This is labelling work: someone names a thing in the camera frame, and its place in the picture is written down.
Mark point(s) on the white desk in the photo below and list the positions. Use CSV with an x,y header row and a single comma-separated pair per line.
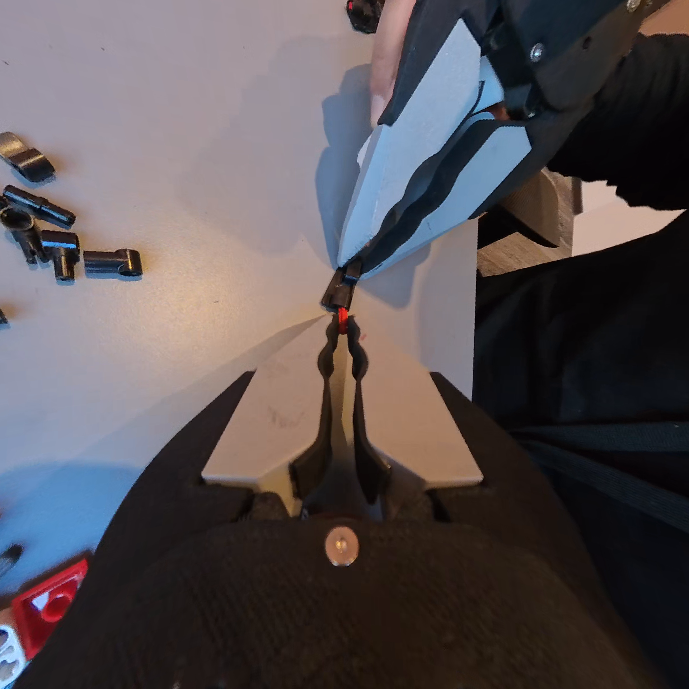
x,y
188,107

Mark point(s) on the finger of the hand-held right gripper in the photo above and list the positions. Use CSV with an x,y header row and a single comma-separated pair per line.
x,y
484,161
409,134

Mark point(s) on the black toy pin connector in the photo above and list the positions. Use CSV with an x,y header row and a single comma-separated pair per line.
x,y
110,262

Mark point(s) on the black toy connector block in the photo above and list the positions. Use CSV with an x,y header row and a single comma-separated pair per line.
x,y
339,290

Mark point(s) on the person's dark clothing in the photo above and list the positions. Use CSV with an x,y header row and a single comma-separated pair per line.
x,y
592,350

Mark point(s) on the person's right hand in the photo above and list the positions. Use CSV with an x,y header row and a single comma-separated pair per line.
x,y
385,64

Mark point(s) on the black elbow toy connector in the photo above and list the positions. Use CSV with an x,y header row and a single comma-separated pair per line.
x,y
62,250

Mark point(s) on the black and red toy part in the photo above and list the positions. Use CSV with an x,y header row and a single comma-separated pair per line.
x,y
366,19

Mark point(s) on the black toy pin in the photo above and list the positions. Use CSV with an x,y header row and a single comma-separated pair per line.
x,y
40,206

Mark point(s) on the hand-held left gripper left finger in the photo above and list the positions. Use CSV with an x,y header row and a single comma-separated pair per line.
x,y
269,420

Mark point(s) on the black flat toy link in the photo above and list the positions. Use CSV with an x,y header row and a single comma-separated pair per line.
x,y
27,159

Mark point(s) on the black round-head toy connector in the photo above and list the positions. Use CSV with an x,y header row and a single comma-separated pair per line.
x,y
21,229

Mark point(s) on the white toy beam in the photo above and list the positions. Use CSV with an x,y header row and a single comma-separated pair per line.
x,y
6,654

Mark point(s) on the red toy brick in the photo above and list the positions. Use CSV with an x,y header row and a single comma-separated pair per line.
x,y
37,619

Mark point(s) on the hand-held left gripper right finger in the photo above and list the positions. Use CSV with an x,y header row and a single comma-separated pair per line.
x,y
414,425

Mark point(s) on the person's right forearm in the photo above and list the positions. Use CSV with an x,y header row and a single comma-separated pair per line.
x,y
646,107

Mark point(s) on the red toy pin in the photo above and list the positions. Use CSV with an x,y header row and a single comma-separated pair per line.
x,y
342,321

